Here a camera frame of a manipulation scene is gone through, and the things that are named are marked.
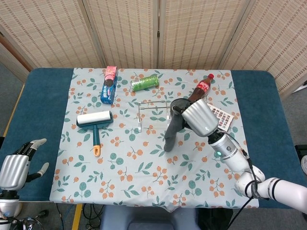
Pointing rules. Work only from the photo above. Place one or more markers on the black floor object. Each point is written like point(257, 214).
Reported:
point(301, 149)

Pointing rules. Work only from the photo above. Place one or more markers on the cola bottle red label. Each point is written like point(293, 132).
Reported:
point(202, 87)

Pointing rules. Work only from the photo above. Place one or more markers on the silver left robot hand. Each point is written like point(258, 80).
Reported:
point(13, 171)

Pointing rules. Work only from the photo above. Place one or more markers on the box with colour swatches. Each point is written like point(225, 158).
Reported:
point(224, 119)

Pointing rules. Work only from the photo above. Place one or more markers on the green drink can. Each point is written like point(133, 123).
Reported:
point(145, 83)

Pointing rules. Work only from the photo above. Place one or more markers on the black chrome floor stand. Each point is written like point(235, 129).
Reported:
point(31, 221)

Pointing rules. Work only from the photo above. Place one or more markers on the teal lint roller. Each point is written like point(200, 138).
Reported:
point(96, 136)

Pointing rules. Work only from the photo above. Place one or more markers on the white round floor object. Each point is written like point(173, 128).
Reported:
point(304, 164)

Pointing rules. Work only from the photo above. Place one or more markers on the blue cloth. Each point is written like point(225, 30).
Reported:
point(171, 134)

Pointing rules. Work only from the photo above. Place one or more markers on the teal table cover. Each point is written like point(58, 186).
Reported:
point(43, 107)

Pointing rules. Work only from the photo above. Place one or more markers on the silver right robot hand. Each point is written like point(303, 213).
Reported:
point(201, 119)

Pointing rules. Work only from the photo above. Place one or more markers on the blue pink cookie box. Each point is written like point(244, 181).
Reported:
point(109, 91)

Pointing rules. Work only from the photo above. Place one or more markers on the bamboo folding screen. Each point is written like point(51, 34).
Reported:
point(192, 31)

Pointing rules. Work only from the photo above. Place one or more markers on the black bag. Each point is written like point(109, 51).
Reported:
point(213, 219)

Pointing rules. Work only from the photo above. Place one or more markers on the floral tablecloth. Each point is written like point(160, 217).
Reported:
point(144, 182)

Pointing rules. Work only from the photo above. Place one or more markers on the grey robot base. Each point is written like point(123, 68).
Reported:
point(148, 218)

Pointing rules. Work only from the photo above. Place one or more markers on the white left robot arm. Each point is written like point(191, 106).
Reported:
point(8, 206)

